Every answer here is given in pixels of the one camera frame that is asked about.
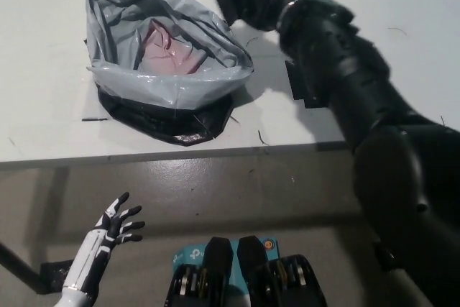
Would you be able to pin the grey and black plastic bag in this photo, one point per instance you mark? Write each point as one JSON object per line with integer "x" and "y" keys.
{"x": 161, "y": 89}

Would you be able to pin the teal router box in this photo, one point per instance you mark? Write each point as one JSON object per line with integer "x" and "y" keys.
{"x": 187, "y": 256}

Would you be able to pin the black robot legs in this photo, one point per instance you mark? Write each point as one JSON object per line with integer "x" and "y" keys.
{"x": 215, "y": 267}

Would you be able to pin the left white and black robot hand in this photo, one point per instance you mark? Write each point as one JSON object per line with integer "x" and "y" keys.
{"x": 97, "y": 242}

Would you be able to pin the pink crumpled plastic item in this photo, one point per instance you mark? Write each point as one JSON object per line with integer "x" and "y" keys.
{"x": 169, "y": 56}

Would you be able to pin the black table leg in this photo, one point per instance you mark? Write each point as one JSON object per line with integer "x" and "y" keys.
{"x": 18, "y": 267}

